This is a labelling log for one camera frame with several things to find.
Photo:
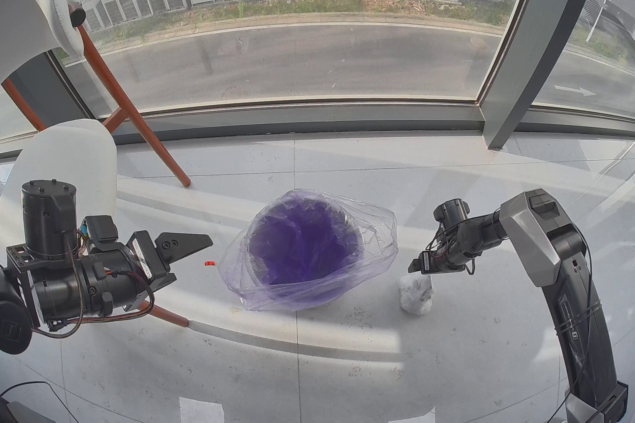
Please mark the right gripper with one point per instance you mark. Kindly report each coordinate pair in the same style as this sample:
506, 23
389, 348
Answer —
446, 261

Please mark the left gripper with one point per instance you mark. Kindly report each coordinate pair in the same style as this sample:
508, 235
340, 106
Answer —
99, 282

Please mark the purple plastic bag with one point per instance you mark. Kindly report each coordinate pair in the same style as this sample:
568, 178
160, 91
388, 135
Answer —
307, 252

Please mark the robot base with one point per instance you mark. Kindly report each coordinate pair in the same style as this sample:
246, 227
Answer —
25, 413

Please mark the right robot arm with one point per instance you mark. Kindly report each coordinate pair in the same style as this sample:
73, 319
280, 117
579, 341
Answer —
545, 237

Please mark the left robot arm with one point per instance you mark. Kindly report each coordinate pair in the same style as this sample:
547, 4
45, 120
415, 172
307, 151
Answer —
49, 218

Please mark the grey trash bin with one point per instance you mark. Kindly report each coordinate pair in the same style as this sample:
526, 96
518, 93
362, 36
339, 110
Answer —
254, 262

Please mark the crumpled white paper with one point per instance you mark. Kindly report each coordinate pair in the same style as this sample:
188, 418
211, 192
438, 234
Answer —
417, 296

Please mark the white chair with wooden legs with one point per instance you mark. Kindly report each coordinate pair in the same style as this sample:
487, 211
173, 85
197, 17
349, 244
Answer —
64, 163

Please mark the window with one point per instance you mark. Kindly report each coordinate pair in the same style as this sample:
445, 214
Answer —
317, 64

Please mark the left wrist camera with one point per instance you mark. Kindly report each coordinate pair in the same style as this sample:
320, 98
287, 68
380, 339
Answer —
101, 235

